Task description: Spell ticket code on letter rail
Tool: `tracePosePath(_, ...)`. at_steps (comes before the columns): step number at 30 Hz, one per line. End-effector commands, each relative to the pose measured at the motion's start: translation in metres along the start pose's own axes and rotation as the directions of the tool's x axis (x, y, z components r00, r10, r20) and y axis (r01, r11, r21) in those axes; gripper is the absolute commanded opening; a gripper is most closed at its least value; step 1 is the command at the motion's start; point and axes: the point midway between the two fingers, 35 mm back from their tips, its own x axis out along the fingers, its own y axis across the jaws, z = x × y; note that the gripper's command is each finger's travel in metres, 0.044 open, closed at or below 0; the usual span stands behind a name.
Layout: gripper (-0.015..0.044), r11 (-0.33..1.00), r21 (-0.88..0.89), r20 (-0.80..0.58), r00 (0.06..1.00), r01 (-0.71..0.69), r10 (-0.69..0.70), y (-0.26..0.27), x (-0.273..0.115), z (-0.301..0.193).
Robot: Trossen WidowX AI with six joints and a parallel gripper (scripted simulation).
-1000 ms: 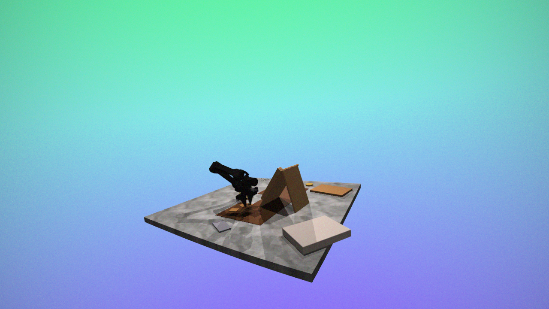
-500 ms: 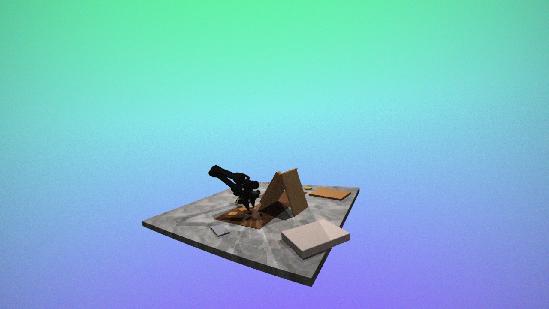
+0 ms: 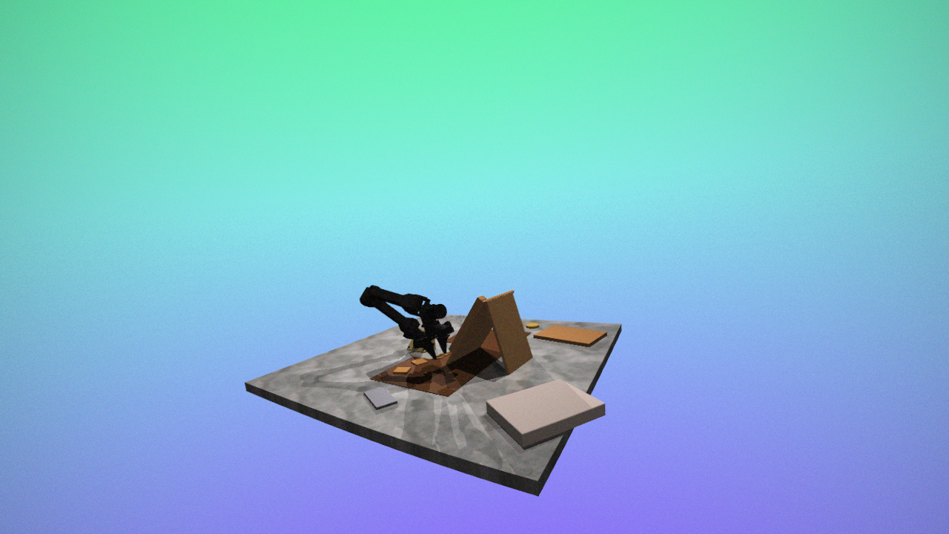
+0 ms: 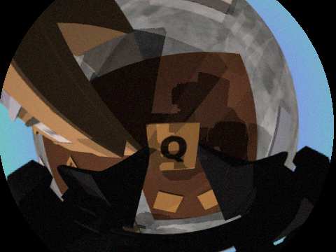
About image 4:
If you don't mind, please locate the white paper ticket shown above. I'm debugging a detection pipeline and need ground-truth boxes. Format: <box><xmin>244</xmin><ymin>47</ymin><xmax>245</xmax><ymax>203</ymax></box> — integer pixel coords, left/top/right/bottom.
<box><xmin>34</xmin><ymin>121</ymin><xmax>72</xmax><ymax>143</ymax></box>

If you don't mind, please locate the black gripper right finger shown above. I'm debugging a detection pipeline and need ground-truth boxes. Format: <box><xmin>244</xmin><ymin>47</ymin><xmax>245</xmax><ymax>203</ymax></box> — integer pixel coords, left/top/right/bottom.
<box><xmin>197</xmin><ymin>143</ymin><xmax>288</xmax><ymax>221</ymax></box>

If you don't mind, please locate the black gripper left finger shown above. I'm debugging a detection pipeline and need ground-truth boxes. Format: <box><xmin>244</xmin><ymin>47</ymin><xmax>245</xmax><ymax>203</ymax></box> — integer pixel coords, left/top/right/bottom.
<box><xmin>57</xmin><ymin>146</ymin><xmax>151</xmax><ymax>229</ymax></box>

